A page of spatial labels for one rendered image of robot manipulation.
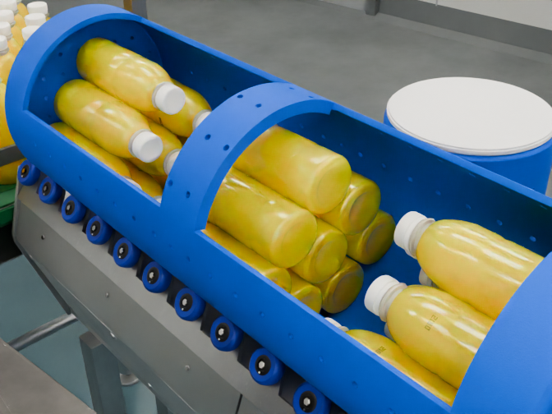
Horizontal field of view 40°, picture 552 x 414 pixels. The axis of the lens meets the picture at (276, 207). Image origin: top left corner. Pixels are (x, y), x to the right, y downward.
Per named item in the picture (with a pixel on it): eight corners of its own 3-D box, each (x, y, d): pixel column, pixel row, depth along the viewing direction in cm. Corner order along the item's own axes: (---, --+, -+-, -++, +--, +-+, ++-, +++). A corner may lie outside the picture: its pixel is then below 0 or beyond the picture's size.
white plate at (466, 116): (385, 74, 140) (385, 80, 141) (388, 145, 117) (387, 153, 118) (541, 79, 137) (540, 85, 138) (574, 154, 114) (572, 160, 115)
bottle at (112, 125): (46, 118, 112) (113, 164, 100) (62, 73, 111) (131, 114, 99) (86, 127, 117) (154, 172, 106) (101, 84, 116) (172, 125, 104)
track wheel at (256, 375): (282, 356, 86) (292, 356, 88) (255, 338, 89) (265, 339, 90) (267, 392, 86) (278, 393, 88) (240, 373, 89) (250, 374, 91)
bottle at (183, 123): (145, 54, 119) (218, 91, 107) (158, 91, 124) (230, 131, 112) (108, 76, 116) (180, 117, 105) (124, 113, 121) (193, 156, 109)
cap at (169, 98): (152, 111, 104) (159, 115, 103) (155, 83, 102) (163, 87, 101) (175, 109, 106) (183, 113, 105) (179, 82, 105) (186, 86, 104)
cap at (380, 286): (388, 324, 76) (374, 315, 77) (410, 292, 76) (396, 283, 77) (373, 311, 73) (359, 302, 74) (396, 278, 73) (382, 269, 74)
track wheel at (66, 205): (81, 198, 115) (92, 201, 116) (66, 189, 117) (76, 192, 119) (70, 226, 115) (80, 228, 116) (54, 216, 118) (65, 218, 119)
